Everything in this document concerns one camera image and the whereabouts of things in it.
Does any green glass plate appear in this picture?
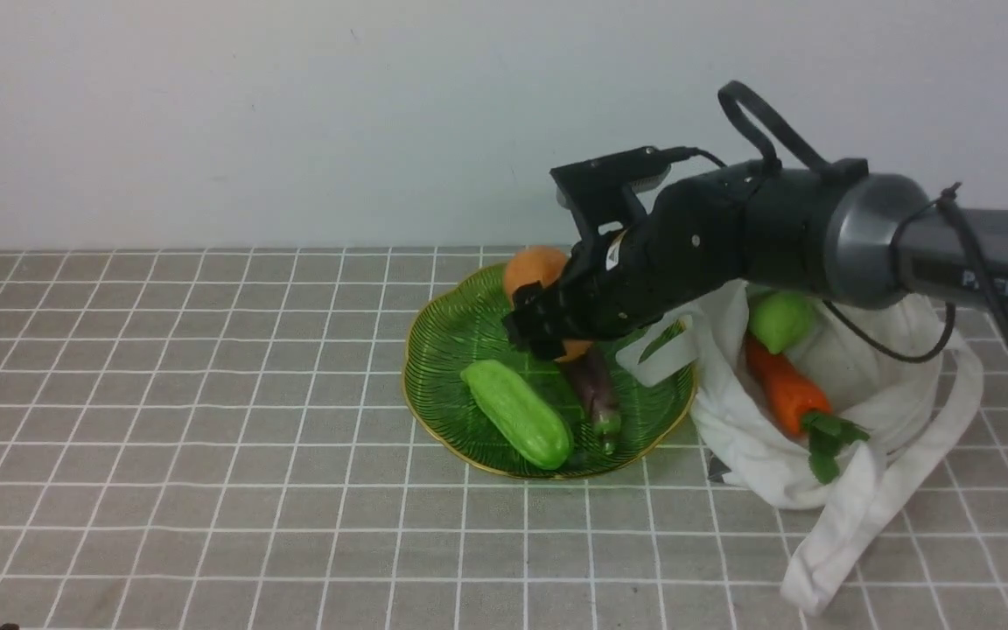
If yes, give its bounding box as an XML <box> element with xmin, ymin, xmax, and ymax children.
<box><xmin>402</xmin><ymin>264</ymin><xmax>697</xmax><ymax>480</ymax></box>

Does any black cable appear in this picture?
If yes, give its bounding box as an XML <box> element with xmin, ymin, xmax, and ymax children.
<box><xmin>668</xmin><ymin>80</ymin><xmax>1008</xmax><ymax>487</ymax></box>

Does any light green cucumber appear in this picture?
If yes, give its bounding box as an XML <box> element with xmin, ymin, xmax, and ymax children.
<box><xmin>460</xmin><ymin>360</ymin><xmax>575</xmax><ymax>471</ymax></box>

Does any green round vegetable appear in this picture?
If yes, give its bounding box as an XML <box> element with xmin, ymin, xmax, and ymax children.
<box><xmin>747</xmin><ymin>292</ymin><xmax>816</xmax><ymax>355</ymax></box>

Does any orange carrot with leaves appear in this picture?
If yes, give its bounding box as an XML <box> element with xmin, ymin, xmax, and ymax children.
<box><xmin>744</xmin><ymin>333</ymin><xmax>871</xmax><ymax>484</ymax></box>

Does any dark purple eggplant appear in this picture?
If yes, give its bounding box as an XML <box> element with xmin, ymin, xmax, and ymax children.
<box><xmin>557</xmin><ymin>346</ymin><xmax>621</xmax><ymax>456</ymax></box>

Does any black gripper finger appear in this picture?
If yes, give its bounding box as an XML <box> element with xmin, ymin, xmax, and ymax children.
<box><xmin>501</xmin><ymin>282</ymin><xmax>568</xmax><ymax>360</ymax></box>

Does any grey checked tablecloth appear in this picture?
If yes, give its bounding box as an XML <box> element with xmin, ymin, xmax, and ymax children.
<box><xmin>0</xmin><ymin>246</ymin><xmax>1008</xmax><ymax>629</ymax></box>

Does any white cloth tote bag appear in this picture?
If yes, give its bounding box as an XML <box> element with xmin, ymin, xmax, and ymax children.
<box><xmin>616</xmin><ymin>282</ymin><xmax>984</xmax><ymax>615</ymax></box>

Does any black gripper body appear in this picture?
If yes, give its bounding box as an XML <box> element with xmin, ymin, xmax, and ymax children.
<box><xmin>548</xmin><ymin>171</ymin><xmax>754</xmax><ymax>344</ymax></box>

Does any brown potato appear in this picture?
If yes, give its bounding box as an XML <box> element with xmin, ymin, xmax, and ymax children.
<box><xmin>503</xmin><ymin>246</ymin><xmax>594</xmax><ymax>363</ymax></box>

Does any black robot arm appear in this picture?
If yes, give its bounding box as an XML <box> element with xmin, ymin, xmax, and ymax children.
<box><xmin>503</xmin><ymin>164</ymin><xmax>1008</xmax><ymax>360</ymax></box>

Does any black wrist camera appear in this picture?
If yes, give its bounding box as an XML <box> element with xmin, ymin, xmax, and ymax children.
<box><xmin>549</xmin><ymin>146</ymin><xmax>672</xmax><ymax>242</ymax></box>

